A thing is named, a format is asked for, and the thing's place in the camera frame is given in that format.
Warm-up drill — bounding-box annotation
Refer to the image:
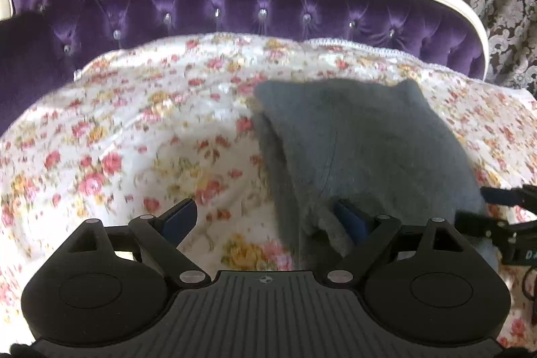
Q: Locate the grey fuzzy garment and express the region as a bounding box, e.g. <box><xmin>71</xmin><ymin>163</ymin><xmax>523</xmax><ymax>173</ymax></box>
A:
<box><xmin>253</xmin><ymin>78</ymin><xmax>501</xmax><ymax>271</ymax></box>

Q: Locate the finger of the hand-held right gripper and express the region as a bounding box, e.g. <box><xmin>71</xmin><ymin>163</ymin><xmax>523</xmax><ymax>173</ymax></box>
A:
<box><xmin>479</xmin><ymin>184</ymin><xmax>537</xmax><ymax>213</ymax></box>
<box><xmin>455</xmin><ymin>210</ymin><xmax>509</xmax><ymax>245</ymax></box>

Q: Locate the floral blanket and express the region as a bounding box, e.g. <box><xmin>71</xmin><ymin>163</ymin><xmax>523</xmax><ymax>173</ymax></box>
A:
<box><xmin>0</xmin><ymin>32</ymin><xmax>537</xmax><ymax>351</ymax></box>

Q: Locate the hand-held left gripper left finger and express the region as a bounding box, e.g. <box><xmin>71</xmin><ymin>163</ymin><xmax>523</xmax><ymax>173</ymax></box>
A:
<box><xmin>66</xmin><ymin>198</ymin><xmax>209</xmax><ymax>287</ymax></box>

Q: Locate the purple tufted sofa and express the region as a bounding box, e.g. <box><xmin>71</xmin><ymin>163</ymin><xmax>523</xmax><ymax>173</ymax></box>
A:
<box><xmin>0</xmin><ymin>0</ymin><xmax>490</xmax><ymax>137</ymax></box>

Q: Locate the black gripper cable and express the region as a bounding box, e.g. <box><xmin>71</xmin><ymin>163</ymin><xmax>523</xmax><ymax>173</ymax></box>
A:
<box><xmin>520</xmin><ymin>266</ymin><xmax>537</xmax><ymax>305</ymax></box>

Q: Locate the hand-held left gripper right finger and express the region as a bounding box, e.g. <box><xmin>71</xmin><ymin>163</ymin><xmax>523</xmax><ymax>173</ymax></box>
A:
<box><xmin>321</xmin><ymin>200</ymin><xmax>464</xmax><ymax>285</ymax></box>

